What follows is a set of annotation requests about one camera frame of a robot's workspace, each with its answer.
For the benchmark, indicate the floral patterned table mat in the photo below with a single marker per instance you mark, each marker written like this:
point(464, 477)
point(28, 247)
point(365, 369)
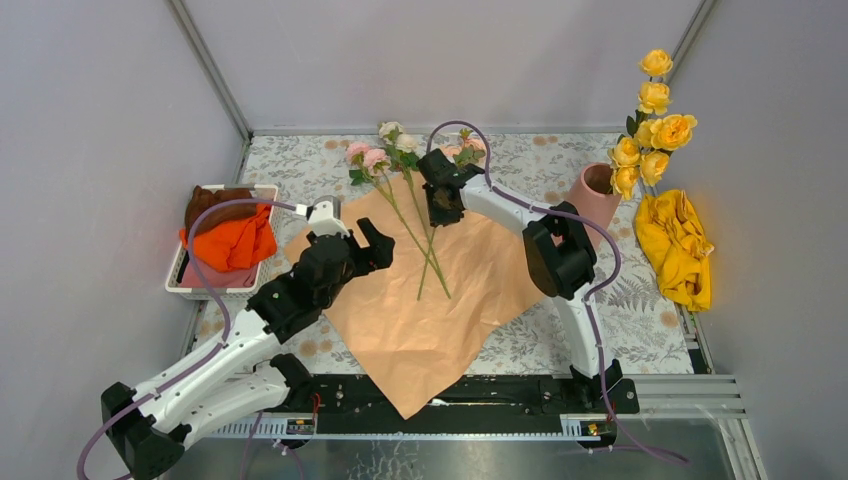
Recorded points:
point(642, 328)

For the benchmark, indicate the peach rose stem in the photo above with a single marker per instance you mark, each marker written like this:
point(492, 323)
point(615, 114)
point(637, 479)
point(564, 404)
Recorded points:
point(468, 148)

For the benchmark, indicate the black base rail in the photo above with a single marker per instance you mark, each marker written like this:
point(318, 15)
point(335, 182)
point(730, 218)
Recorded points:
point(499, 404)

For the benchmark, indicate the green peach wrapping paper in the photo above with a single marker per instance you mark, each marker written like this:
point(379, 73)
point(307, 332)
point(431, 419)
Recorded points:
point(413, 349)

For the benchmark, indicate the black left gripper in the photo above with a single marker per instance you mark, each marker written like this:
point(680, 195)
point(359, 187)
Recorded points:
point(379, 253)

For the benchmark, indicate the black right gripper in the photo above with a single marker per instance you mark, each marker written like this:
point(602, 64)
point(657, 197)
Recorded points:
point(436, 217)

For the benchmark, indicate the white plastic basket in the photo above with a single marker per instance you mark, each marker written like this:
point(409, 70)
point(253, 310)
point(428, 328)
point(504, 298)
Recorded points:
point(187, 273)

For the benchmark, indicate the yellow cloth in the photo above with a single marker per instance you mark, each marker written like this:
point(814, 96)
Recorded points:
point(674, 241)

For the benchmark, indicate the orange cloth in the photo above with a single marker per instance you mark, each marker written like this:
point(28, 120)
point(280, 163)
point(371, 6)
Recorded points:
point(238, 244)

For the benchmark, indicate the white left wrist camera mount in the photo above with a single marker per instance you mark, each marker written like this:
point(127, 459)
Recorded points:
point(324, 216)

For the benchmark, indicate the pink cylindrical vase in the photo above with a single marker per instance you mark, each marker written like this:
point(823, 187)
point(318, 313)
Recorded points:
point(592, 195)

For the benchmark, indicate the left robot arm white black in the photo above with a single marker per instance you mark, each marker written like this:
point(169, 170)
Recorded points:
point(243, 370)

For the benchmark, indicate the brown cloth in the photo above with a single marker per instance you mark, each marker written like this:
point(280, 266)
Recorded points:
point(202, 199)

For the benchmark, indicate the pink rose stem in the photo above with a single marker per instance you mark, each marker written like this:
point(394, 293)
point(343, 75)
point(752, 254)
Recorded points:
point(371, 166)

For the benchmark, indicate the white rose stem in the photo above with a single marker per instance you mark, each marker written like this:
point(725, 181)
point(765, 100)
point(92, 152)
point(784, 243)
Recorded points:
point(402, 150)

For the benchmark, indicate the yellow rose stem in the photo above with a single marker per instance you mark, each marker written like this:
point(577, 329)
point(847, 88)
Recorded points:
point(653, 134)

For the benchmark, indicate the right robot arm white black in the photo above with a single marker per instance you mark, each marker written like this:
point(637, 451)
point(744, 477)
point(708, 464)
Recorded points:
point(559, 255)

